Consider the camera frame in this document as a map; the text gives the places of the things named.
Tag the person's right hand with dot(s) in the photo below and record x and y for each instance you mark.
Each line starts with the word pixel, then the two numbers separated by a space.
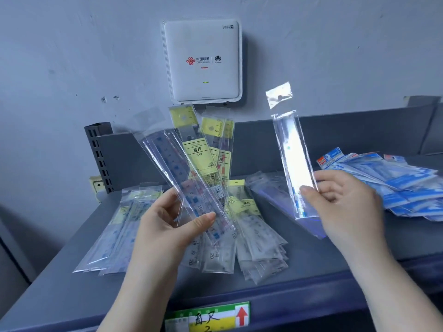
pixel 353 210

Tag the person's left hand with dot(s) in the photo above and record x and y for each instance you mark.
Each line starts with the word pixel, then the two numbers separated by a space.
pixel 155 235

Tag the person's right thumb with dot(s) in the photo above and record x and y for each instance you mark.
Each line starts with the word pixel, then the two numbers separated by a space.
pixel 311 194

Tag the person's right middle finger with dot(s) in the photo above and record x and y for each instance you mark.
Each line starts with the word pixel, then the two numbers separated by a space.
pixel 328 187

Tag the person's left thumb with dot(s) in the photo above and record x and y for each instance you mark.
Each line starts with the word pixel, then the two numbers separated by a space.
pixel 200 223

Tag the clear sleeved ruler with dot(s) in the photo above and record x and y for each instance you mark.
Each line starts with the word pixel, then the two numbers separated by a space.
pixel 294 159

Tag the clear blue-marked ruler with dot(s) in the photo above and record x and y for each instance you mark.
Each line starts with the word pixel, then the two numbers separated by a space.
pixel 173 162

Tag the yellow-label ruler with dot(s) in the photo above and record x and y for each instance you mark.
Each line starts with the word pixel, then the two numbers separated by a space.
pixel 211 129
pixel 199 153
pixel 228 129

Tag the person's left forearm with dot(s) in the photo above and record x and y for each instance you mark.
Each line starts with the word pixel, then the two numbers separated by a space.
pixel 142 300

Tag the person's right forearm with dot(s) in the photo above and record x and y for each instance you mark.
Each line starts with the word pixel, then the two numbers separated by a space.
pixel 384 286

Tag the pile of clear plastic sleeves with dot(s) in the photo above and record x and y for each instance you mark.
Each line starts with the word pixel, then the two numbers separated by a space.
pixel 270 193

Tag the pile of yellow-tag sleeved rulers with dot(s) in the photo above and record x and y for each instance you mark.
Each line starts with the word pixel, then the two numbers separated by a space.
pixel 259 245

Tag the pile of blue white packets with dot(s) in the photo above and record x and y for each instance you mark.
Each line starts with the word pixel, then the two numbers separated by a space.
pixel 401 186

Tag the grey metal shelf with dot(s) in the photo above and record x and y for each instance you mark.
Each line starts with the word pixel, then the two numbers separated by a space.
pixel 311 273

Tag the pile of blue-marked sleeved rulers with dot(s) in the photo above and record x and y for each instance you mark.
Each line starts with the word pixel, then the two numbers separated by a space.
pixel 114 235

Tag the green yellow shelf label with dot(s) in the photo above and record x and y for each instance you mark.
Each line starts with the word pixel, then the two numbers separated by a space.
pixel 207 318

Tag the yellowed wall socket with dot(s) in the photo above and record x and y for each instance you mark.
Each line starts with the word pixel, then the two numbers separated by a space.
pixel 95 184

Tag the perforated grey shelf post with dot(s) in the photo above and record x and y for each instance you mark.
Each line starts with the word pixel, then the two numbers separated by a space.
pixel 98 155

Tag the white wall router box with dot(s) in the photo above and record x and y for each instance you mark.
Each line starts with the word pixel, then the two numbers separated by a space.
pixel 202 60

